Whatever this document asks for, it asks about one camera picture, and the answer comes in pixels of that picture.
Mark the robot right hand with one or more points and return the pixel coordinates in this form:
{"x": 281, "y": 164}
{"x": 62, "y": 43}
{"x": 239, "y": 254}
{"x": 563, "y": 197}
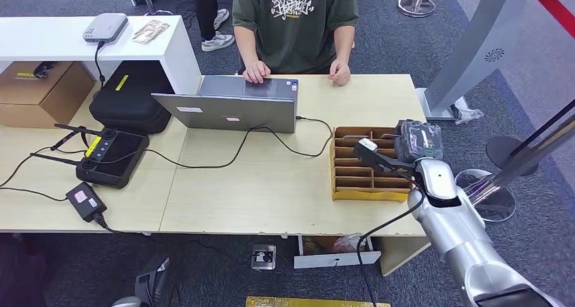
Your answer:
{"x": 420, "y": 141}

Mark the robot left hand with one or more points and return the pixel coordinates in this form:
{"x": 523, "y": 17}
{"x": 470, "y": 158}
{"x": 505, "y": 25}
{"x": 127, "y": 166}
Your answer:
{"x": 155, "y": 284}

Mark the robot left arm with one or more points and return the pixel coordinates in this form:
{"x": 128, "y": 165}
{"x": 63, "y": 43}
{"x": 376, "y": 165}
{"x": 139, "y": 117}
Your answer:
{"x": 125, "y": 302}

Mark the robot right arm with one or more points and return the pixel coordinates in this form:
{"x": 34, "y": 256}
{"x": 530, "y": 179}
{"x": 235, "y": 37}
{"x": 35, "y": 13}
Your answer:
{"x": 458, "y": 233}

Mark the person's right forearm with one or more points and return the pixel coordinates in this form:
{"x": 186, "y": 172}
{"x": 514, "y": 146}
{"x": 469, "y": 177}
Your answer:
{"x": 245, "y": 44}

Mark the person's left forearm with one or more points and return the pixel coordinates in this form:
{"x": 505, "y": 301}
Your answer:
{"x": 344, "y": 42}

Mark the wooden card organizer box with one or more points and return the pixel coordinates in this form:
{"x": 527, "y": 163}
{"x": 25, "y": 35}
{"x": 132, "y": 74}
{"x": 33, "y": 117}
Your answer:
{"x": 355, "y": 190}

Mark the person's left hand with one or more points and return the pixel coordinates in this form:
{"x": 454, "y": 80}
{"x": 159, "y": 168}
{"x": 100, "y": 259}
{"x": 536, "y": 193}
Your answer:
{"x": 339, "y": 73}

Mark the person's hand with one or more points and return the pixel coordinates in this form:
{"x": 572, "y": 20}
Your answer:
{"x": 339, "y": 73}
{"x": 256, "y": 70}

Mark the person in front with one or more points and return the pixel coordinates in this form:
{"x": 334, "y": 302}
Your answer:
{"x": 294, "y": 35}

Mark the person's right hand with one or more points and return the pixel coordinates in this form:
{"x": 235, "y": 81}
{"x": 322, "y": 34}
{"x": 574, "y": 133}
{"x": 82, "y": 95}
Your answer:
{"x": 256, "y": 70}

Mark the person walking behind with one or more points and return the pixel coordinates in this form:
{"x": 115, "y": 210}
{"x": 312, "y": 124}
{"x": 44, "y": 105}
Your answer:
{"x": 211, "y": 17}

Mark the crumpled clear plastic bag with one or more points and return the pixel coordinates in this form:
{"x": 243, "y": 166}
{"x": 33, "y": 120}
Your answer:
{"x": 467, "y": 114}

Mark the black stanchion with round base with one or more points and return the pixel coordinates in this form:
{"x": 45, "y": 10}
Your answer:
{"x": 505, "y": 154}

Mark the chrome stanchion with round base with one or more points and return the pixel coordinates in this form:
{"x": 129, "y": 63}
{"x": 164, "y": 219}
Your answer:
{"x": 417, "y": 5}
{"x": 494, "y": 201}

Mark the black power adapter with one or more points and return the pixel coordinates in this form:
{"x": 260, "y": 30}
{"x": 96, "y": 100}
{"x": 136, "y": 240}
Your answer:
{"x": 86, "y": 201}

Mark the grey gate pillar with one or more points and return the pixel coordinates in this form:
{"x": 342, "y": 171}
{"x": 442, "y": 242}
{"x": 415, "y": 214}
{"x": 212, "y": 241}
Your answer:
{"x": 476, "y": 49}

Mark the metal floor socket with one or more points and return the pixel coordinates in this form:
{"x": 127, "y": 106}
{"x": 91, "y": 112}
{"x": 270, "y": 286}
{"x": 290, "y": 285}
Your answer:
{"x": 263, "y": 256}

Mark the black remote controller with antennas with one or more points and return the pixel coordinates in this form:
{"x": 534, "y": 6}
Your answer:
{"x": 112, "y": 159}

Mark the white open drawer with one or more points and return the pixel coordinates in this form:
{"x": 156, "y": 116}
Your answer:
{"x": 334, "y": 259}

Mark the gold foil board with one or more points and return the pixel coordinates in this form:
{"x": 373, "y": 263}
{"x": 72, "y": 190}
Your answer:
{"x": 314, "y": 302}

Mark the black zip carry case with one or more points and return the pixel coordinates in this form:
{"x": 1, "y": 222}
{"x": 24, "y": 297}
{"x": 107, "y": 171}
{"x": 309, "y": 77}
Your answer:
{"x": 130, "y": 100}

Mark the grey laptop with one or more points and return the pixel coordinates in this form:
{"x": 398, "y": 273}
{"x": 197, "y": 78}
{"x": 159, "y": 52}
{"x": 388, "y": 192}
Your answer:
{"x": 233, "y": 112}

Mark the brown cardboard box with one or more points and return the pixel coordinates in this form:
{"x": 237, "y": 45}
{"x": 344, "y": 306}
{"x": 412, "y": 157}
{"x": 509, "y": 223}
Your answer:
{"x": 40, "y": 94}

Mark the black object on cardboard box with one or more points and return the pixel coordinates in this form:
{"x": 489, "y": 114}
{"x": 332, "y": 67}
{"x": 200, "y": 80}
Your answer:
{"x": 45, "y": 68}

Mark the clear packet of papers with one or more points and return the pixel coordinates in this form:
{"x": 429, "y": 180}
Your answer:
{"x": 151, "y": 31}

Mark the grey router box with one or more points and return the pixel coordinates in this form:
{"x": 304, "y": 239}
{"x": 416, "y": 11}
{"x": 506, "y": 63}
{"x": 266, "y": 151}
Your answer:
{"x": 105, "y": 27}

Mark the white desk shelf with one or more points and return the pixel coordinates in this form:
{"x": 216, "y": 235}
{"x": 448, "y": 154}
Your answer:
{"x": 54, "y": 38}

